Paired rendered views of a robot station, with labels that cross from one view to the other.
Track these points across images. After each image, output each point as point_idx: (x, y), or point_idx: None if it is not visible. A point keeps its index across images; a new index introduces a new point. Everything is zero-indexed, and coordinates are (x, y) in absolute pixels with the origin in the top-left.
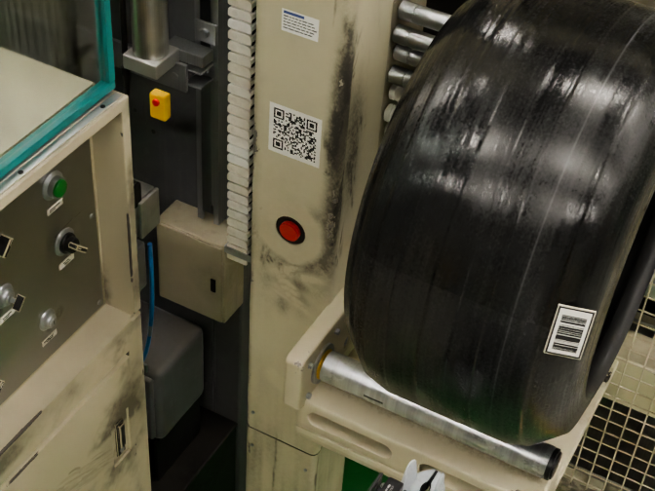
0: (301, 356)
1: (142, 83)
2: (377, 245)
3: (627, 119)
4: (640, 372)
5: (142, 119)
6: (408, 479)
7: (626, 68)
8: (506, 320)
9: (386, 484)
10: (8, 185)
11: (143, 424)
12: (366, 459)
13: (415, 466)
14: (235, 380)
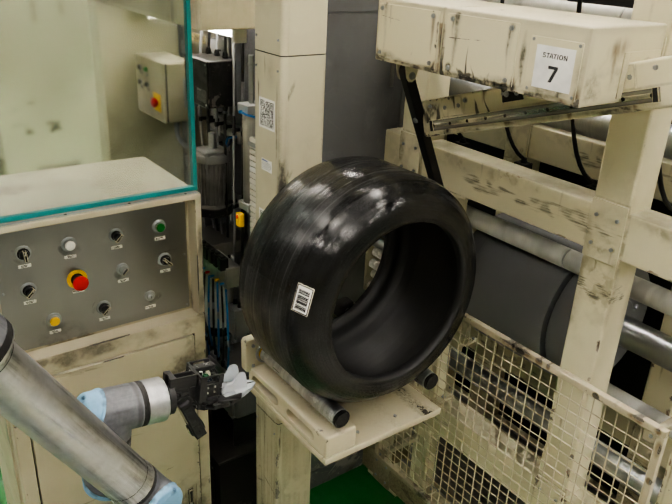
0: (248, 338)
1: None
2: (245, 252)
3: (356, 201)
4: (506, 459)
5: None
6: (231, 374)
7: (370, 182)
8: (278, 289)
9: (206, 362)
10: (120, 205)
11: None
12: (270, 406)
13: (237, 369)
14: None
